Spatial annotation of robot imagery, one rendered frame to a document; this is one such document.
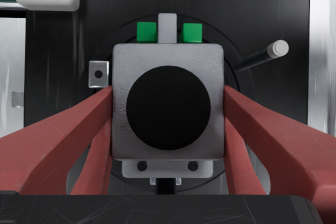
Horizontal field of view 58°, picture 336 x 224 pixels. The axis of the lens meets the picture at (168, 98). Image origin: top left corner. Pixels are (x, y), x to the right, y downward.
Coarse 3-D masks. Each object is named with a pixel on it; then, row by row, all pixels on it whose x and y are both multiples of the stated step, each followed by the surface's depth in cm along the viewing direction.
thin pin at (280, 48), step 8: (280, 40) 15; (264, 48) 16; (272, 48) 15; (280, 48) 15; (248, 56) 19; (256, 56) 18; (264, 56) 17; (272, 56) 16; (240, 64) 21; (248, 64) 20; (256, 64) 19
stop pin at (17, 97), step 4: (12, 92) 26; (16, 92) 26; (20, 92) 26; (12, 96) 26; (16, 96) 26; (20, 96) 26; (12, 100) 26; (16, 100) 26; (20, 100) 26; (12, 104) 26; (16, 104) 26; (20, 104) 26
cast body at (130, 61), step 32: (160, 32) 16; (128, 64) 12; (160, 64) 12; (192, 64) 12; (128, 96) 11; (160, 96) 11; (192, 96) 11; (128, 128) 11; (160, 128) 10; (192, 128) 10; (128, 160) 14; (160, 160) 14; (192, 160) 15
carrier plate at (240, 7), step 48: (96, 0) 25; (144, 0) 25; (192, 0) 25; (240, 0) 26; (288, 0) 26; (48, 48) 25; (240, 48) 25; (288, 48) 26; (48, 96) 25; (288, 96) 26; (144, 192) 25; (192, 192) 25
